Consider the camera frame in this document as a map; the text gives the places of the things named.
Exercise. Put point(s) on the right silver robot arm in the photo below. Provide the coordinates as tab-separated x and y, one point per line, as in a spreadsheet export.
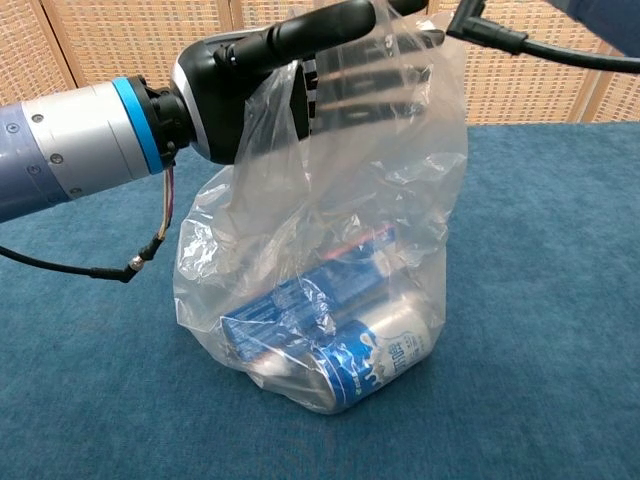
600	20

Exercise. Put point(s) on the blue white drink can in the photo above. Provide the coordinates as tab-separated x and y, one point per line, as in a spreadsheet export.
385	365

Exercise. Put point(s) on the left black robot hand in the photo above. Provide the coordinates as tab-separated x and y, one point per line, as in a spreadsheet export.
220	100

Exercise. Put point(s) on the woven bamboo folding screen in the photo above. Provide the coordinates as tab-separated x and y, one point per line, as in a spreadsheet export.
125	40

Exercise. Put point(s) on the blue carpet table cover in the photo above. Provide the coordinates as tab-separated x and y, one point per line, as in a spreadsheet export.
75	375

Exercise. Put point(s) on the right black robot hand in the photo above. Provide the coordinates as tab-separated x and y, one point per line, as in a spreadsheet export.
410	5

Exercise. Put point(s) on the clear plastic bag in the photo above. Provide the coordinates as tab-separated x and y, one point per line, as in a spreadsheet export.
360	200

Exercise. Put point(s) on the red blue snack pack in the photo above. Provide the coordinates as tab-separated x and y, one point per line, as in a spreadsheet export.
367	241

